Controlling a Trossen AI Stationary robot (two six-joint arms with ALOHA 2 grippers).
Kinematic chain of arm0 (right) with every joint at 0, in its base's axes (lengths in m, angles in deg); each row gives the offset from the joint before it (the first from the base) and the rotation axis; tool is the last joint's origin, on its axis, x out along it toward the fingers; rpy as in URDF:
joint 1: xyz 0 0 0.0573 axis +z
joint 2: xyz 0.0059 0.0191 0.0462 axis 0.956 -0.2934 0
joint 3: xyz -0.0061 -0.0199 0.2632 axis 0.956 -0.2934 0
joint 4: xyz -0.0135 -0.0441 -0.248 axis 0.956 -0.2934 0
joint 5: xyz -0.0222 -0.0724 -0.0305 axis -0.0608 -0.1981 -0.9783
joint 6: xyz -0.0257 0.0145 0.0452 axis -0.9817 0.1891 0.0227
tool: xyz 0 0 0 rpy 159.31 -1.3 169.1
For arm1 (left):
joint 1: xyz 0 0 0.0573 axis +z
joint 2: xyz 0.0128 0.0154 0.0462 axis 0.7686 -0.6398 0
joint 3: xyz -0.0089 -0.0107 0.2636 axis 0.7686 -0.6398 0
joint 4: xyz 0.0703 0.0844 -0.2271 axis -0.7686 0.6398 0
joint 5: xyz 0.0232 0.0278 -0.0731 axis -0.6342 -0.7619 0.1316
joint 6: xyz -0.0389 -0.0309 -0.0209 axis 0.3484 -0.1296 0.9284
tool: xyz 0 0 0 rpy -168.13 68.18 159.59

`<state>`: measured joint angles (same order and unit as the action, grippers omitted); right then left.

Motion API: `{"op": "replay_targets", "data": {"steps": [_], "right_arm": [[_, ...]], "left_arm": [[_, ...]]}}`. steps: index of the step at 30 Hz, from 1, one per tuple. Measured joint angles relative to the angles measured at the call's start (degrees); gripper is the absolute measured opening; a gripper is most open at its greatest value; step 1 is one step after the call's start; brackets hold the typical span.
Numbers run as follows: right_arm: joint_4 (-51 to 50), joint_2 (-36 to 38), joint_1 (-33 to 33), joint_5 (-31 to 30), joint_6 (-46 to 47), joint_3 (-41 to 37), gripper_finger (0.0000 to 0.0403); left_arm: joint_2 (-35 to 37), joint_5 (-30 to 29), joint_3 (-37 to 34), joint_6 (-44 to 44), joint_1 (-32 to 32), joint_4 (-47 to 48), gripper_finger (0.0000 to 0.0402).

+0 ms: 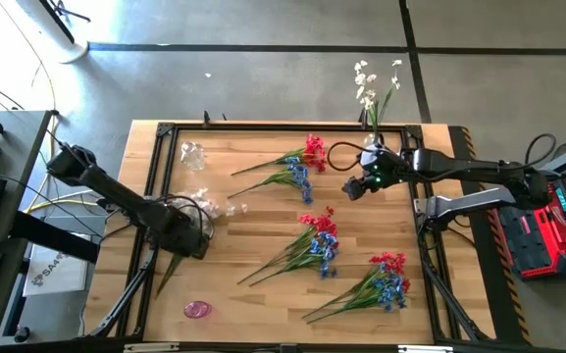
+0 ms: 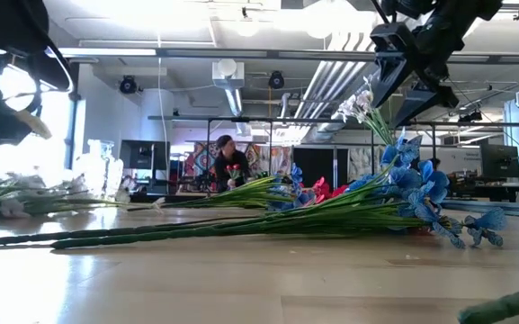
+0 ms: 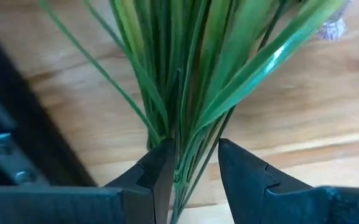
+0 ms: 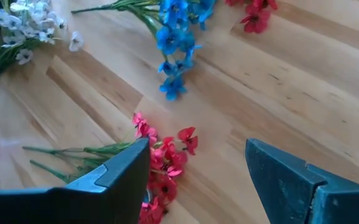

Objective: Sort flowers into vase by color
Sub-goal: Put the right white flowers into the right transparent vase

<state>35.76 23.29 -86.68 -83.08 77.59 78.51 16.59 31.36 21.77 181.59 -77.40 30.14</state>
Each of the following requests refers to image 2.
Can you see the black table edge rail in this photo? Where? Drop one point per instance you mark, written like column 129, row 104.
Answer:
column 144, row 198

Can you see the black cluttered desk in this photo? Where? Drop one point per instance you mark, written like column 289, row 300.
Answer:
column 497, row 191

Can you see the black background panel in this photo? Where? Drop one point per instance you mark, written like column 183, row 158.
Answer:
column 319, row 162

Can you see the person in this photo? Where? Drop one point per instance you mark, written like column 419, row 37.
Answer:
column 232, row 162

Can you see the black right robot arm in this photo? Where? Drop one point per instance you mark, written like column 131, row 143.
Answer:
column 475, row 9

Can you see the white artificial flower bunch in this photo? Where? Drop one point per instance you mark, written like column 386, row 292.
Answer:
column 353, row 105
column 38, row 204

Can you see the large clear glass vase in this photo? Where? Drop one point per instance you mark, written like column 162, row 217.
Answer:
column 99, row 171

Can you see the colourful patterned backdrop cloth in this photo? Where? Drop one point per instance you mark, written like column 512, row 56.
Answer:
column 259, row 157

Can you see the blue artificial flower bunch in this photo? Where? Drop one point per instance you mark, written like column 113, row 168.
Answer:
column 250, row 193
column 331, row 220

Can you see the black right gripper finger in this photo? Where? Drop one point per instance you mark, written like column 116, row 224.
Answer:
column 389, row 54
column 425, row 101

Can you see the bright window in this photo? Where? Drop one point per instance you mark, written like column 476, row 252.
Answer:
column 47, row 135

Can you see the thick green flower stem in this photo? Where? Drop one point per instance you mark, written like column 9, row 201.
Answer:
column 506, row 306

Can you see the black computer monitor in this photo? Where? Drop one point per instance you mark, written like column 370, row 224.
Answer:
column 142, row 155
column 499, row 161

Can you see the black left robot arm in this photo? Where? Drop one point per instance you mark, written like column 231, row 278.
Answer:
column 7, row 27

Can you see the round white ceiling lamp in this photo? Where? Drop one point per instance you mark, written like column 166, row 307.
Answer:
column 246, row 28

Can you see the black metal background rig frame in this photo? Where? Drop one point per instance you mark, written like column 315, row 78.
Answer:
column 241, row 119

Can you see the long overhead frame beam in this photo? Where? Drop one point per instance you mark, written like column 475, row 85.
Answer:
column 241, row 53

